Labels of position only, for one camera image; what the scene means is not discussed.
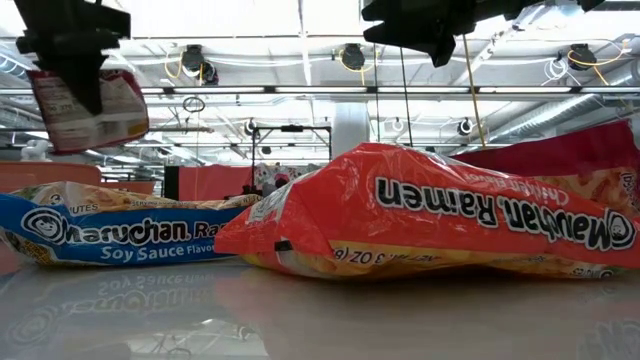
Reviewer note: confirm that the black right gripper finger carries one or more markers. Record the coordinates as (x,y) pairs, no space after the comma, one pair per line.
(382,10)
(415,37)

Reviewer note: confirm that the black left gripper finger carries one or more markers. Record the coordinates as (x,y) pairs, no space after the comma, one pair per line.
(46,61)
(85,80)

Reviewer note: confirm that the blue soy sauce noodle packet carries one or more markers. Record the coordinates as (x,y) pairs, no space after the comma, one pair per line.
(125,235)

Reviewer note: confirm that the orange Maruchan noodle packet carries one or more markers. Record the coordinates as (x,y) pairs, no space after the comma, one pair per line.
(400,220)

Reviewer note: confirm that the black background robot arm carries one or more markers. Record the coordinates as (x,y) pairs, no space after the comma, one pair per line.
(248,190)

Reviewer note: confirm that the white robot figure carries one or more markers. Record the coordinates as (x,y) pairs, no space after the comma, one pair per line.
(35,150)

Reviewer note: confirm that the grey horizontal ceiling pipe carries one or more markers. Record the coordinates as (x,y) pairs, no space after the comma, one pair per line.
(175,129)

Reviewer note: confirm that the white round pillar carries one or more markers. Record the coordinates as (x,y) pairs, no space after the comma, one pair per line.
(350,130)

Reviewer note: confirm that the black ceiling spotlight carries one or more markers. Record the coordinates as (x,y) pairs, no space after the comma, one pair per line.
(210,74)

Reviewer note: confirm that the orange-red partition curtain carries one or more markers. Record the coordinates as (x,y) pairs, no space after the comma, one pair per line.
(215,182)

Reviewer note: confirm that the floral patterned cloth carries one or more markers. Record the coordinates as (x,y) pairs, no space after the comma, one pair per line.
(265,175)

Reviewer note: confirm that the black partition post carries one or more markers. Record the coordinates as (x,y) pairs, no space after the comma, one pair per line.
(171,182)

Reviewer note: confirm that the silver ventilation duct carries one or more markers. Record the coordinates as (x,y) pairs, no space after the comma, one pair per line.
(550,117)

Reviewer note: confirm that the black metal frame stand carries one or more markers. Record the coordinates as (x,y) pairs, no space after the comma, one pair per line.
(292,128)

